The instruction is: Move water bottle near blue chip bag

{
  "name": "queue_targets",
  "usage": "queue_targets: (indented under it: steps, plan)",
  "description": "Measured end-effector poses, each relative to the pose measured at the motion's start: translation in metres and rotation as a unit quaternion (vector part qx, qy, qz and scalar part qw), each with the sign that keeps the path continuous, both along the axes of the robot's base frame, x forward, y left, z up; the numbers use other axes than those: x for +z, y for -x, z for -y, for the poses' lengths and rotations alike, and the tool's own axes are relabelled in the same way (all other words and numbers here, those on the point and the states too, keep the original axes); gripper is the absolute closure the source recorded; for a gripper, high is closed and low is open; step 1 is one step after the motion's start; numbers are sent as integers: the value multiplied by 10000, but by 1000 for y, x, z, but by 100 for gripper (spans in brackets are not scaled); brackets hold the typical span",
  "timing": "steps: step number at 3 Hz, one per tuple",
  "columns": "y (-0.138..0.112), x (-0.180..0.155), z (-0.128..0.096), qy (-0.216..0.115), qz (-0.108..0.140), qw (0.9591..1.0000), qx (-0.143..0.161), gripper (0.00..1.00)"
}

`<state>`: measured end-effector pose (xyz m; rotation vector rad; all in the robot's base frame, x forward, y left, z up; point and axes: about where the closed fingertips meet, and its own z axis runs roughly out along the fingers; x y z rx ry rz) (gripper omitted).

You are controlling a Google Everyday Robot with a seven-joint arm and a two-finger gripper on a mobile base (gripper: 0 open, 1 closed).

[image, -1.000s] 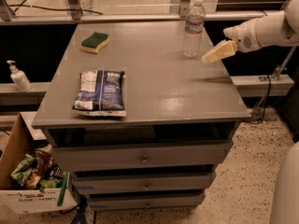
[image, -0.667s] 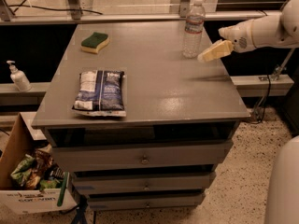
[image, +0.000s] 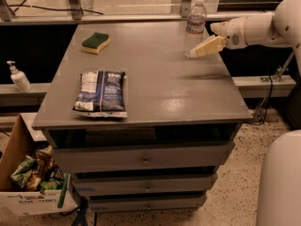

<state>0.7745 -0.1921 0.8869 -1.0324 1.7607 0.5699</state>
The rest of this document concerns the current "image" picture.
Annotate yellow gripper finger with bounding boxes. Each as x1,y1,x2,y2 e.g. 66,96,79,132
210,22,228,36
188,35,227,58

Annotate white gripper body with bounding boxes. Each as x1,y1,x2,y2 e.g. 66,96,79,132
220,17,246,49

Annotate clear plastic water bottle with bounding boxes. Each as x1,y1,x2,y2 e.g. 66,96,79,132
184,0,207,58

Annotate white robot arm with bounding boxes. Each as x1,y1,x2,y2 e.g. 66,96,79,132
185,0,301,76

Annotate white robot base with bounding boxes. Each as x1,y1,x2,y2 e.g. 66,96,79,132
256,130,301,226

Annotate blue chip bag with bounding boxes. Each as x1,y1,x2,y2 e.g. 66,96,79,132
73,71,127,118

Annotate white pump dispenser bottle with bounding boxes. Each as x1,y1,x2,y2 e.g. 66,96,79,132
7,60,32,92

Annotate grey drawer cabinet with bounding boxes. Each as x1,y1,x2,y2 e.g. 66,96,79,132
34,22,250,202

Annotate green yellow sponge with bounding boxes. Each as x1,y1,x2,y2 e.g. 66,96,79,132
82,32,110,55

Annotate bottom grey drawer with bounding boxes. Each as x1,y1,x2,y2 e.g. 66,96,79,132
88,194,206,213

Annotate grey drawer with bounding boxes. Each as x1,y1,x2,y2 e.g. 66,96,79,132
88,194,206,213
53,141,234,173
73,173,217,197

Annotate top grey drawer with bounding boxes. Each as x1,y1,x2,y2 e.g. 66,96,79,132
53,141,234,173

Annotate middle grey drawer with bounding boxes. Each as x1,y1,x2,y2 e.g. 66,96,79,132
73,173,217,197

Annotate green stick in box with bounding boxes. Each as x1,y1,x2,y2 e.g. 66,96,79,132
57,173,69,208

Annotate snack bags in box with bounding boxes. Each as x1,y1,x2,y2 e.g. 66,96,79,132
10,145,65,192

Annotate cardboard box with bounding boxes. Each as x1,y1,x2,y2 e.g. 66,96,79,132
0,115,78,216

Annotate black floor cables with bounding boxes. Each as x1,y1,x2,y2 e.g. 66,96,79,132
250,75,276,125

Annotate black cable on shelf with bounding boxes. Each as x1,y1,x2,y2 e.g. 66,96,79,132
8,5,104,17

